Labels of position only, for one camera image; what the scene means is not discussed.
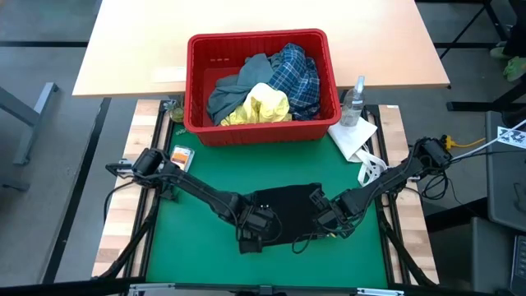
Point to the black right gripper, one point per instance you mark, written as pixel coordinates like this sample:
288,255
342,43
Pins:
345,214

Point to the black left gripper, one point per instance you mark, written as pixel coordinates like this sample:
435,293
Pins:
250,245

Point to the black cloth garment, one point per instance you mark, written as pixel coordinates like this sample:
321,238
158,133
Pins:
293,209

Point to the yellow shirt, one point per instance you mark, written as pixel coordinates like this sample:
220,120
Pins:
263,104

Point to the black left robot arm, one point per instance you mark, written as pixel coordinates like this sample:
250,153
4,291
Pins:
197,187

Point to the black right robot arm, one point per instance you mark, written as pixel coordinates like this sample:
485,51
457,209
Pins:
390,177

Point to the red plastic laundry bin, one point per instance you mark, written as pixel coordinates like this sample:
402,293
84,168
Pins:
263,133

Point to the green table mat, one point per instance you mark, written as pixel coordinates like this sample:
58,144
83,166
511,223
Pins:
197,255

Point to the white tote bag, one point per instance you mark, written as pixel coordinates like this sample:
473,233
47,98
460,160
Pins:
351,137

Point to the clear plastic spray bottle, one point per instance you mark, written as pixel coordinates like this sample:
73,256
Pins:
351,109

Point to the orange-labelled clear plastic package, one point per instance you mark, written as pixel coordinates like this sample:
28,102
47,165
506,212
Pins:
182,157

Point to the yellow power plug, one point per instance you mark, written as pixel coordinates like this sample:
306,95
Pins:
448,143

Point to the blue plaid shirt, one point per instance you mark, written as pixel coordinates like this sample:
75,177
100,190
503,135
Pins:
298,78

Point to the grey-blue garment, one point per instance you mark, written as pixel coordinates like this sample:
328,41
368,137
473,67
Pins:
230,98

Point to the small potted plant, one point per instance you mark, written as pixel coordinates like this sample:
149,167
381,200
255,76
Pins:
177,113

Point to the grey plastic case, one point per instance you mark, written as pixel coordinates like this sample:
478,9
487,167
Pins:
505,185

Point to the black metal desk base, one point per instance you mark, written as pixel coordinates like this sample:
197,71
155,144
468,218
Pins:
468,106

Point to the black keyboard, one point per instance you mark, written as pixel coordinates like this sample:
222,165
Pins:
518,263

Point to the black-and-white printed marker tag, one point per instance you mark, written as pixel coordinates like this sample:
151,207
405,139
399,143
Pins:
511,137

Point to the white rectangular label plate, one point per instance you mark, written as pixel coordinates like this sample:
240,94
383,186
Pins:
168,75

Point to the person's foot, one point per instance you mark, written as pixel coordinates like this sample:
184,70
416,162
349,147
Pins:
515,69
498,52

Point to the light wooden table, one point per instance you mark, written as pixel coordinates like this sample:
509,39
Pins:
135,49

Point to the person's leg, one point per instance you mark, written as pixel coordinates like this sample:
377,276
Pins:
517,29

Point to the grey metal table leg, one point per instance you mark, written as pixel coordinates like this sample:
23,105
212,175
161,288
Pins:
37,107

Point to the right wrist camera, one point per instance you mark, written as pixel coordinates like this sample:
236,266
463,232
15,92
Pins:
324,222

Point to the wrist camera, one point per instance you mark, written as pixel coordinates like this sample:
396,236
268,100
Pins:
324,222
261,222

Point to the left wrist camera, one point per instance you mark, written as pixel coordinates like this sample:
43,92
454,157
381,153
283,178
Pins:
261,222

